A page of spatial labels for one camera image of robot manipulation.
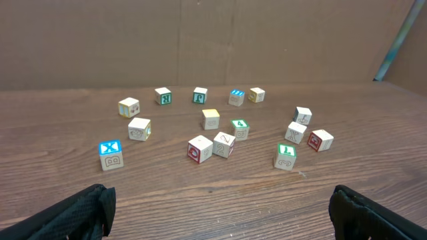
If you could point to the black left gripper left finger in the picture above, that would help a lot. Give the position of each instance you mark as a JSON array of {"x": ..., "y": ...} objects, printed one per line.
[{"x": 88, "y": 214}]

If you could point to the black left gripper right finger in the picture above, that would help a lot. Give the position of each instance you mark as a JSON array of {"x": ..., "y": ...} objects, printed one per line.
[{"x": 355, "y": 216}]

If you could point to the wooden block yellow blue side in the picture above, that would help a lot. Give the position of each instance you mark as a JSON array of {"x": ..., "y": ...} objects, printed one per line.
[{"x": 128, "y": 107}]

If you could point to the red D wooden block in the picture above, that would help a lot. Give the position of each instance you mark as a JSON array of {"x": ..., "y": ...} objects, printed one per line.
[{"x": 200, "y": 148}]

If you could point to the number 2 wooden block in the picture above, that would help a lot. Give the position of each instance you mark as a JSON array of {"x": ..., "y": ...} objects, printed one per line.
[{"x": 223, "y": 144}]

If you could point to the yellow top wooden block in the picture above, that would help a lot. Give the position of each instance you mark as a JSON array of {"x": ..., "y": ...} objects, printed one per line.
[{"x": 211, "y": 119}]

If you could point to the blue X wooden block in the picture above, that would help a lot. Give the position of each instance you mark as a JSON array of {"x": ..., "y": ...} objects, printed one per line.
[{"x": 110, "y": 153}]

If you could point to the red E wooden block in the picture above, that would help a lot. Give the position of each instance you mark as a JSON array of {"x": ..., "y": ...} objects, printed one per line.
[{"x": 320, "y": 140}]

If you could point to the green L wooden block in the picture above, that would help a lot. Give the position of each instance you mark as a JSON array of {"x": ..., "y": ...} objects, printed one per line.
[{"x": 285, "y": 157}]

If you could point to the plain X wooden block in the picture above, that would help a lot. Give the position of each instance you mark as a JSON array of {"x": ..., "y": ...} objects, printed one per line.
[{"x": 295, "y": 132}]

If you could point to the dark side wooden block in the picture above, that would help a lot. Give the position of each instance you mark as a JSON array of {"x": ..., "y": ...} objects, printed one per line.
[{"x": 302, "y": 115}]

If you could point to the green R wooden block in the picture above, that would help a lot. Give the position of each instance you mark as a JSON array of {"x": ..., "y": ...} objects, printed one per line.
[{"x": 163, "y": 96}]

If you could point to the green 4 wooden block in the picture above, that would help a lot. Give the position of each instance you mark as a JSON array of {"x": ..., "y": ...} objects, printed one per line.
[{"x": 240, "y": 129}]

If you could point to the green J wooden block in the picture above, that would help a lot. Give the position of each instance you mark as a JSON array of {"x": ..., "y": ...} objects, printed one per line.
[{"x": 199, "y": 95}]

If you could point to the blue top wooden block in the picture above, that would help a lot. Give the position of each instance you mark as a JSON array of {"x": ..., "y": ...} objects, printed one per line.
[{"x": 236, "y": 97}]

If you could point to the metal corner strip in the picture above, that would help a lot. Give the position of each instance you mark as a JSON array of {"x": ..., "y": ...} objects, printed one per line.
[{"x": 399, "y": 39}]

